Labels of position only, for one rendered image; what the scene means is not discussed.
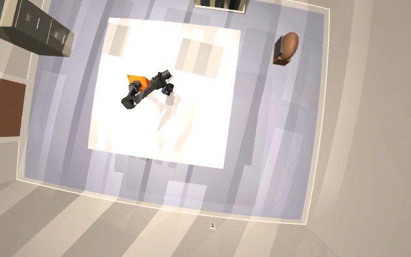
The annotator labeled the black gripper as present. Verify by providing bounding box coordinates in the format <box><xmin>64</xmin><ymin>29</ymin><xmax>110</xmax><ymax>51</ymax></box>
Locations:
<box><xmin>162</xmin><ymin>83</ymin><xmax>175</xmax><ymax>92</ymax></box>

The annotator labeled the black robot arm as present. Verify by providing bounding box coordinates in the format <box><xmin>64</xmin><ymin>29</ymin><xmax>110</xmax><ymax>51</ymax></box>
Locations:
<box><xmin>121</xmin><ymin>69</ymin><xmax>172</xmax><ymax>110</ymax></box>

